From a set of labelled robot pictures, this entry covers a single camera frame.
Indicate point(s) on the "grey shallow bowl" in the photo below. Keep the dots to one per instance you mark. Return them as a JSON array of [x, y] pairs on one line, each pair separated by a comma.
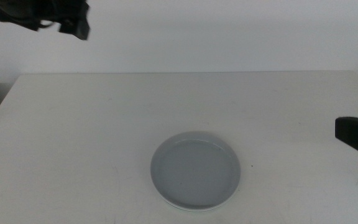
[[194, 171]]

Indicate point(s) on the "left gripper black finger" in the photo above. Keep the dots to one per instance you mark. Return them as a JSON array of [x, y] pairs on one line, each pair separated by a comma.
[[14, 17], [78, 25]]

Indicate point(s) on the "white shallow bowl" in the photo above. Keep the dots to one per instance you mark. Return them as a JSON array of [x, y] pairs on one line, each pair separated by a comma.
[[197, 210]]

